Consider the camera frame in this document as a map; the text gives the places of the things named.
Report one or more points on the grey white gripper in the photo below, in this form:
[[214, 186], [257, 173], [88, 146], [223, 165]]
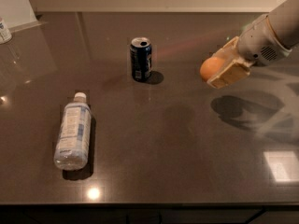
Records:
[[256, 42]]

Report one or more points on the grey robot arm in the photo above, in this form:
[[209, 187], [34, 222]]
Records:
[[284, 20]]

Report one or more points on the clear plastic water bottle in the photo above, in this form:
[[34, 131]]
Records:
[[72, 149]]

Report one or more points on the blue soda can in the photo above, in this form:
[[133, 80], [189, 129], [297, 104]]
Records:
[[140, 54]]

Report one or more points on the orange fruit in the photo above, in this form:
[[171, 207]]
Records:
[[210, 67]]

